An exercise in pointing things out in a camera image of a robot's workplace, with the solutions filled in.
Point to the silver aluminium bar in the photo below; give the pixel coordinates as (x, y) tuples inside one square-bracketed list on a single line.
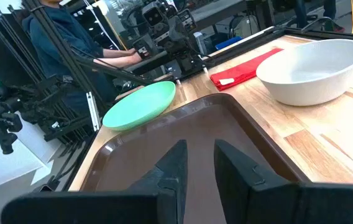
[(92, 110)]

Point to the red cloth napkin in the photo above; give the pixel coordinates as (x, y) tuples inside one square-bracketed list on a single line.
[(241, 71)]

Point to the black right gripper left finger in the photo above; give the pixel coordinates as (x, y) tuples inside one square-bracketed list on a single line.
[(151, 205)]

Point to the white bowl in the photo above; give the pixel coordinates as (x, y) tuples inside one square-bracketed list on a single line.
[(313, 71)]

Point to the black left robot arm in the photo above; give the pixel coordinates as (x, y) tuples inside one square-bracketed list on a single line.
[(182, 59)]

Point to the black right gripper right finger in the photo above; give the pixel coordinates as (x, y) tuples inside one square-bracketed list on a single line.
[(257, 199)]

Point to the brown plastic tray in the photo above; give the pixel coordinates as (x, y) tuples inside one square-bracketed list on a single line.
[(195, 124)]

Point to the person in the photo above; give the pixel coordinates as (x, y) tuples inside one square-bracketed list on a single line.
[(58, 43), (330, 7)]

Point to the blue plastic bin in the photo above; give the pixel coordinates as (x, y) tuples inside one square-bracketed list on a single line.
[(227, 43)]

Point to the green plate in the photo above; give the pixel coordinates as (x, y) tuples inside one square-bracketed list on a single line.
[(139, 105)]

